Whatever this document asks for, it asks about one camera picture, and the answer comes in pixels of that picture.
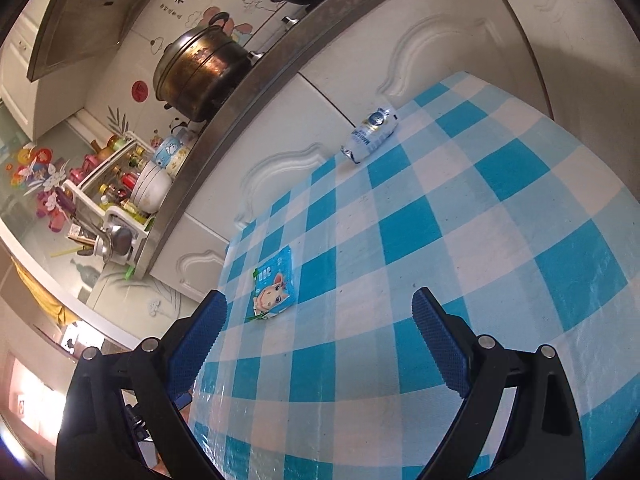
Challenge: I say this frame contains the brass cooking pot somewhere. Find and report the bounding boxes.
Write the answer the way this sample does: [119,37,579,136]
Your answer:
[153,12,262,122]

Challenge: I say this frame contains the steel countertop edge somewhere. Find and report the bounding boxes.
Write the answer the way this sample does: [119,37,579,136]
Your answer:
[134,0,386,278]

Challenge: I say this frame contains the grey range hood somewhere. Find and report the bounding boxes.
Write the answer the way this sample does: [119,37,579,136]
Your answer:
[27,0,149,81]

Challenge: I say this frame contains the crushed white blue bottle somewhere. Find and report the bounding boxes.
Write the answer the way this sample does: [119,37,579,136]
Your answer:
[341,106,399,165]

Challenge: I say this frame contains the green cartoon snack wrapper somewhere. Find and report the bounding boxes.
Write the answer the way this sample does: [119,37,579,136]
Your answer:
[247,246,297,321]

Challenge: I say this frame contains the blue white checkered tablecloth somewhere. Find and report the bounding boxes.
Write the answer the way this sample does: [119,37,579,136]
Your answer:
[190,73,639,479]

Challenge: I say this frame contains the white ceramic bowl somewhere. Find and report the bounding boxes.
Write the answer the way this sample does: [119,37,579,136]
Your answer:
[131,162,172,214]

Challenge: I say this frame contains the white cabinet door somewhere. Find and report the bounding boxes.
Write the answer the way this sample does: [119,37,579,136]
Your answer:
[186,75,352,240]

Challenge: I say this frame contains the white dish rack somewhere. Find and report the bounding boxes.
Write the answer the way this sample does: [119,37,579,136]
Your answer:
[58,132,155,269]

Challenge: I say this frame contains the blue white cartoon cup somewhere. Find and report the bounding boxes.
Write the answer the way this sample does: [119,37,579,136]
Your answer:
[151,136,190,179]

